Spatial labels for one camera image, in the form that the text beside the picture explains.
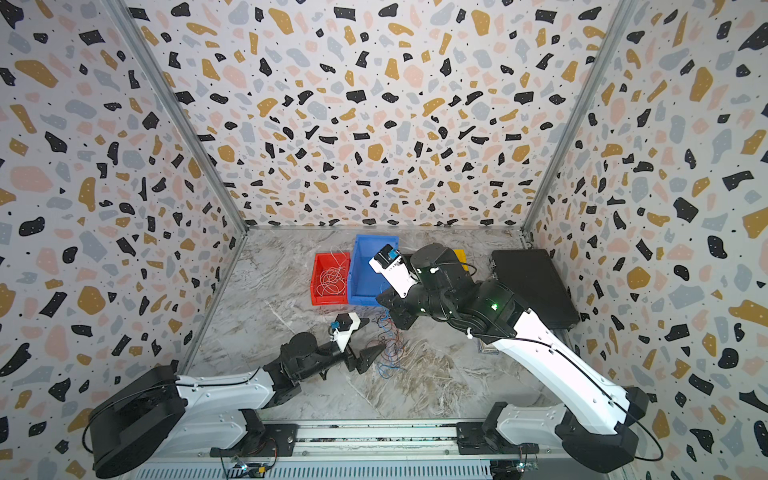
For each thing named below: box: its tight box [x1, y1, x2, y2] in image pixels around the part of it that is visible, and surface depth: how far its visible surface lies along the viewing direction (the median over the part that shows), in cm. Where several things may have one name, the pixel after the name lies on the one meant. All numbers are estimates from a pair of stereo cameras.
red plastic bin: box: [310, 252, 351, 306], surface depth 105 cm
